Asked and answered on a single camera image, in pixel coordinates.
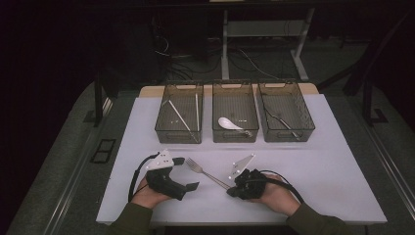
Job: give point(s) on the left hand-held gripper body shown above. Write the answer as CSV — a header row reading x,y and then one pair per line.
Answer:
x,y
163,185

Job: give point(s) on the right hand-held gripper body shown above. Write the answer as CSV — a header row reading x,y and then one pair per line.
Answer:
x,y
249,186

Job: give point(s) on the steel fork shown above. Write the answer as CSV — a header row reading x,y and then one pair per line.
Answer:
x,y
194,166

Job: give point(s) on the smoky clear plastic bin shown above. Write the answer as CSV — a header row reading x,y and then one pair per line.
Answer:
x,y
235,101
293,104
179,127

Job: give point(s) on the white chopstick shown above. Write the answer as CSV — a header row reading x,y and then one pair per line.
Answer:
x,y
179,115
197,112

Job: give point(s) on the white plastic spoon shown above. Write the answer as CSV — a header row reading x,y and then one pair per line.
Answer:
x,y
225,123

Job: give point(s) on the steel table knife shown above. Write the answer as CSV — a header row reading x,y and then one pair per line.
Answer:
x,y
285,124

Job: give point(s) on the person's left hand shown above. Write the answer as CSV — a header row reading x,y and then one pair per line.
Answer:
x,y
147,197

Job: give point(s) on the person's right hand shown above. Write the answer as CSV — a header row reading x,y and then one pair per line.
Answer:
x,y
280,196

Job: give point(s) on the white board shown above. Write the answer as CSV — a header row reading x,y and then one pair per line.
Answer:
x,y
342,196

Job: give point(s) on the black metal stand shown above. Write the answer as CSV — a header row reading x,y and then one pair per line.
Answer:
x,y
367,104

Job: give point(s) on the white metal desk frame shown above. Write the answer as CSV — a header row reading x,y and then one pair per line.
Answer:
x,y
225,49

